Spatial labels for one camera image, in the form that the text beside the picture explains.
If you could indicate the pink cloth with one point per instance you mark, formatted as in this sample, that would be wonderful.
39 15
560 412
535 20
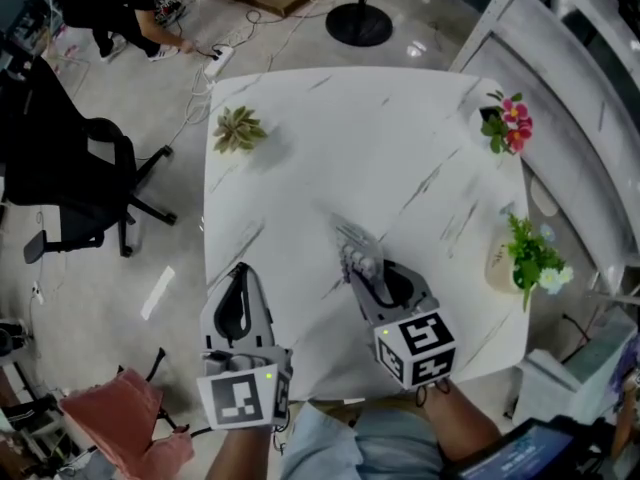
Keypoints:
120 413

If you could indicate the white paper sheet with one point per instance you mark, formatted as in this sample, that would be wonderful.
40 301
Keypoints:
157 293

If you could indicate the black floor fan stand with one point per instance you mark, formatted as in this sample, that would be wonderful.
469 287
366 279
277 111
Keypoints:
357 25

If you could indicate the pink flowers in pot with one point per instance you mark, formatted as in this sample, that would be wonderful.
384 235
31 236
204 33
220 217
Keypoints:
515 123

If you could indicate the white shelving unit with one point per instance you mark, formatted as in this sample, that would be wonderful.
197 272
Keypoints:
565 118

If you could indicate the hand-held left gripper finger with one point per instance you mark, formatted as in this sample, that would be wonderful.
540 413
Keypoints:
209 318
262 318

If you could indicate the white oval pad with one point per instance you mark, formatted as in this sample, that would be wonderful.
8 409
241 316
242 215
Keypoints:
544 195

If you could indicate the black chair frame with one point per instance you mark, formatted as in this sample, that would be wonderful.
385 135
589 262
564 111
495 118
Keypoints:
156 363

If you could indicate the white power strip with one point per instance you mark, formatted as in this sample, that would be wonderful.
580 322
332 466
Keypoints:
220 62

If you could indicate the person's right forearm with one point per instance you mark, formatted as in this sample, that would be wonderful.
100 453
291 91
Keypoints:
460 423

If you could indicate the small succulent plant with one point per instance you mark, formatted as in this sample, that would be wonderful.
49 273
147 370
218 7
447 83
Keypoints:
237 129

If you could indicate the purple cloth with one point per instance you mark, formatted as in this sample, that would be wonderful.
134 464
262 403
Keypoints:
627 368

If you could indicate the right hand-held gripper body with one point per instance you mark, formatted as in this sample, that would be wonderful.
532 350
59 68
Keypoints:
425 343

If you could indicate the grey floor device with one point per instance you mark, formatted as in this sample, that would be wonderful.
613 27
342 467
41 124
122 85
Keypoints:
171 10

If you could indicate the white box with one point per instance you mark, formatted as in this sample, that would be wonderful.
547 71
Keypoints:
565 368

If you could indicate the person's light blue shirt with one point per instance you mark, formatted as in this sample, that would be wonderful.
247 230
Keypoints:
360 448

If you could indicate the person's left forearm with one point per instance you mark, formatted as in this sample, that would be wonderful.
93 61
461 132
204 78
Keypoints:
240 455

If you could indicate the black tablet with blue screen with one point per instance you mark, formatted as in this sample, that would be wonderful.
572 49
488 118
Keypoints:
520 455

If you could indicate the black office chair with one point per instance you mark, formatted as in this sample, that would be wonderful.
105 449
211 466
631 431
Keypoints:
55 168

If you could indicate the green plant in cream pot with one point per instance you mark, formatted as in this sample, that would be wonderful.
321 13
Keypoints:
525 263

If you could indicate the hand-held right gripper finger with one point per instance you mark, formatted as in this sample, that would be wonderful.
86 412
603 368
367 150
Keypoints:
420 288
370 308

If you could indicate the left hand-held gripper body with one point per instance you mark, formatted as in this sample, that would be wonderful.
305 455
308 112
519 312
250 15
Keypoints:
240 398

